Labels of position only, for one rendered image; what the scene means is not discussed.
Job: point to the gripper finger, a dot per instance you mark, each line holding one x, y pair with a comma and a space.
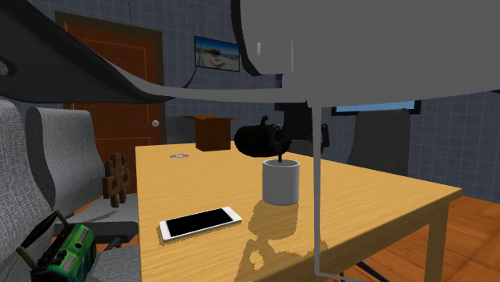
279, 148

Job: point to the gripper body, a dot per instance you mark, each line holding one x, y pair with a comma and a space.
299, 125

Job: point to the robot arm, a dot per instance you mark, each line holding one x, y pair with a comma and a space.
371, 47

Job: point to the white cylindrical cup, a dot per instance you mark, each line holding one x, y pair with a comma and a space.
280, 183

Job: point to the brown cardboard box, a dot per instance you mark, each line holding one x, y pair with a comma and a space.
213, 133

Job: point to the grey fabric chair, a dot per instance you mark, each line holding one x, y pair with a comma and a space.
15, 187
62, 156
381, 140

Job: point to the wooden table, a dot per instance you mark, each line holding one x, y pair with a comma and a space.
363, 199

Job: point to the small flat round disc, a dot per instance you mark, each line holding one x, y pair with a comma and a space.
179, 156

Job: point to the white smartphone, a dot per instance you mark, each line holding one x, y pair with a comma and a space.
199, 222

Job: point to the brown wooden door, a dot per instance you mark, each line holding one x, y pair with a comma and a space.
117, 117

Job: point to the brown wooden puzzle figure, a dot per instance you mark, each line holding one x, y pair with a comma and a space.
116, 180

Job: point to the green portable radio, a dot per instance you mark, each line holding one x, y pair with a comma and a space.
72, 250

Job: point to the window with black frame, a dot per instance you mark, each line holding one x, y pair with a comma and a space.
375, 106

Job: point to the framed wall picture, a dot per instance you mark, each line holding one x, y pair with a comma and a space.
216, 54

